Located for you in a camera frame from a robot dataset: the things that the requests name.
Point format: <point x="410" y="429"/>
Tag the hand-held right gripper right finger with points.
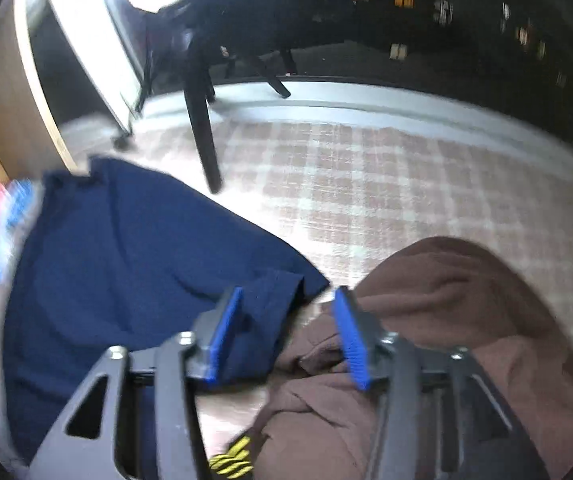
<point x="351" y="340"/>

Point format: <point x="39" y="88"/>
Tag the navy blue sweater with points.
<point x="141" y="260"/>

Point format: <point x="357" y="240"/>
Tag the light wooden board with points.
<point x="11" y="100"/>

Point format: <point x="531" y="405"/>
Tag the white window frame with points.
<point x="366" y="105"/>

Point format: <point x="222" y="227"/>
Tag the light blue striped garment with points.
<point x="16" y="210"/>

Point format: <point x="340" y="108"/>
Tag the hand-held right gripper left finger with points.
<point x="226" y="330"/>

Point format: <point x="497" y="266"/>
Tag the brown garment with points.
<point x="466" y="300"/>

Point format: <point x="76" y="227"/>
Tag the dark garment with yellow stripes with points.
<point x="234" y="457"/>

